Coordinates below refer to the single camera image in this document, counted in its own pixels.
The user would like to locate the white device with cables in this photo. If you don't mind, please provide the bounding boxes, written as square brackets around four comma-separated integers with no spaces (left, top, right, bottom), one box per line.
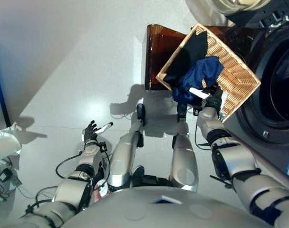
[0,132,22,156]

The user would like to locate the wicker laundry basket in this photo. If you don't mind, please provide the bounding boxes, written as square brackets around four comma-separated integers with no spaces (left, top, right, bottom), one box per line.
[156,23,261,124]

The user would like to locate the person right black shoe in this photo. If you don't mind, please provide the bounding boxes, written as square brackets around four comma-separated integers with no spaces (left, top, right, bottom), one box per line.
[132,165,145,179]

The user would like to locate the left silver robot leg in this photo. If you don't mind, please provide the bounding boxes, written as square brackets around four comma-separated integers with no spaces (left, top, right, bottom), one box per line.
[108,104,146,189]

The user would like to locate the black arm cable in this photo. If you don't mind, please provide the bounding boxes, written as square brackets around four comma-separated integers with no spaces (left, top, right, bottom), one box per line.
[194,123,212,150]
[55,152,111,190]

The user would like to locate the right silver robot leg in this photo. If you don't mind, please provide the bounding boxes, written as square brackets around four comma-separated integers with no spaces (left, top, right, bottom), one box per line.
[169,104,199,193]

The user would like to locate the brown glossy side table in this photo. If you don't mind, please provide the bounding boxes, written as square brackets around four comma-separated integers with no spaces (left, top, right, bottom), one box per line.
[144,23,254,91]

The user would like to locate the silver robot torso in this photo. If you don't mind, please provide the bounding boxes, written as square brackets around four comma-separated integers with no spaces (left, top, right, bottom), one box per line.
[61,175,271,228]

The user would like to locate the blue cloth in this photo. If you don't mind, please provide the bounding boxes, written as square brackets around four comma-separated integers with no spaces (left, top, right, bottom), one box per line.
[172,56,225,105]

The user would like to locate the silver robot leg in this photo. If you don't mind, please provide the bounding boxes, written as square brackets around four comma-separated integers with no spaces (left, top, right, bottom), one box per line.
[108,104,146,189]
[169,104,199,193]

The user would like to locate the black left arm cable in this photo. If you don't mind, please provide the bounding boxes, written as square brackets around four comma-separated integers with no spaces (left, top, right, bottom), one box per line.
[55,152,111,190]

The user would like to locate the person left hand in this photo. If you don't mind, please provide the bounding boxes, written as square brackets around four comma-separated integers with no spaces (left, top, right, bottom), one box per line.
[93,181,109,199]

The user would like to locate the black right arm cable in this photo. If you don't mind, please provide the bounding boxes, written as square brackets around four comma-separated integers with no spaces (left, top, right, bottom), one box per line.
[194,123,212,150]

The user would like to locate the grey front-load washing machine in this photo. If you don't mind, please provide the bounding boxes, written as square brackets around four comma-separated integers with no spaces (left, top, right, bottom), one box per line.
[222,0,289,188]

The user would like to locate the black power adapter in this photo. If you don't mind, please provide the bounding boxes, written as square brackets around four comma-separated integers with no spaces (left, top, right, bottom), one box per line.
[0,168,12,181]

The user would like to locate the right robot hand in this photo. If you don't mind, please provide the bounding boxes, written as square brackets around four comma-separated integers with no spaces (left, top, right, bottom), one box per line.
[188,84,224,113]

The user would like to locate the round glass washing machine door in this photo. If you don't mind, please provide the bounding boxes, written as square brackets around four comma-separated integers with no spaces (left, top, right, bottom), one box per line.
[184,0,289,27]

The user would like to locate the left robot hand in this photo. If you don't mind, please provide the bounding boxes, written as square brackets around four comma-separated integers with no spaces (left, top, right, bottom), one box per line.
[82,120,114,145]

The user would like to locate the black cloth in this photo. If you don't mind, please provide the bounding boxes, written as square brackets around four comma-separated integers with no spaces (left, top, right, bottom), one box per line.
[163,30,209,84]

